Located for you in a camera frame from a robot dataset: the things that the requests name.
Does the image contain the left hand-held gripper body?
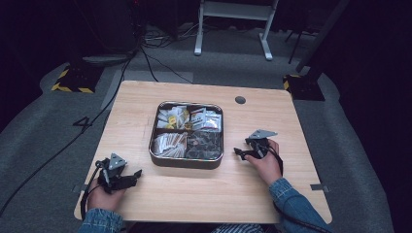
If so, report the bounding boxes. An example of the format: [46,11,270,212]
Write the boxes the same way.
[95,152,128,195]

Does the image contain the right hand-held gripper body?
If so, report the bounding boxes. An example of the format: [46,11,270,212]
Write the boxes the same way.
[245,129,278,159]

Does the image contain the dark brown square box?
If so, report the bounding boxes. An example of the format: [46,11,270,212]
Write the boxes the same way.
[149,101,224,170]

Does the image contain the person's right hand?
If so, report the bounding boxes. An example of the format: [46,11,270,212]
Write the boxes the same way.
[245,139,283,187]

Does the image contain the person's left hand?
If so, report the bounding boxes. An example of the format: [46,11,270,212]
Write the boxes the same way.
[86,181,126,213]

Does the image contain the pile of dark packets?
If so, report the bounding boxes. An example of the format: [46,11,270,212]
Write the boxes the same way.
[186,130,223,160]

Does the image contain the pile of brown striped sachets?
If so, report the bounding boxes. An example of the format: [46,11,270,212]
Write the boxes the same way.
[153,131,189,159]

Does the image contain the pile of white red packets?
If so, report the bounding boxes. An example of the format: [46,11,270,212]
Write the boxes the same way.
[189,107,223,132]

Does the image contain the pile of white yellow packets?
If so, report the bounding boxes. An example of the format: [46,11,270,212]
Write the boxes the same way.
[155,105,190,130]

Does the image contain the black stand base yellow stripes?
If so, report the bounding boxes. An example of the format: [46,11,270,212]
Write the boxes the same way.
[283,74,326,102]
[51,64,105,94]

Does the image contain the person's striped clothing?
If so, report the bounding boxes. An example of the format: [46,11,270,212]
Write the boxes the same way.
[212,223,265,233]

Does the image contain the black tripod leg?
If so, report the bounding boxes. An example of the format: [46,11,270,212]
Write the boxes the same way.
[285,28,313,65]

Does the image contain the dark slanted stand pole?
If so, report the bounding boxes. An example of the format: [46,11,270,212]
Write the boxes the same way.
[294,0,352,74]

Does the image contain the dark cabinet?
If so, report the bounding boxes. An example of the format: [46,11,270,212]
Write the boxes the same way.
[90,0,144,54]

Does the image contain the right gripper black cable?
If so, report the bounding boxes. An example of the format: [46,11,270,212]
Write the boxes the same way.
[267,145,328,233]

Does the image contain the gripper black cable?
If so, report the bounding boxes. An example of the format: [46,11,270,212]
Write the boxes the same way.
[267,145,328,233]
[80,160,104,221]

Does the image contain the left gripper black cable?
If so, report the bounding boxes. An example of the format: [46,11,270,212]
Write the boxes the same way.
[80,160,104,221]

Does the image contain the long black floor cable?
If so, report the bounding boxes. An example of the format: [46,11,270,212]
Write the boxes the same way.
[0,48,144,217]

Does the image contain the thin black floor cable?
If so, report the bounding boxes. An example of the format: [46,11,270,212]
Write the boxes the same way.
[140,48,194,84]

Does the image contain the white desk frame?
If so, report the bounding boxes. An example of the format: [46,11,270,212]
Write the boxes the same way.
[193,0,280,62]

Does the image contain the tangle of floor cables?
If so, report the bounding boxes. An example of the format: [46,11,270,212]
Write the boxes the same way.
[142,22,203,50]

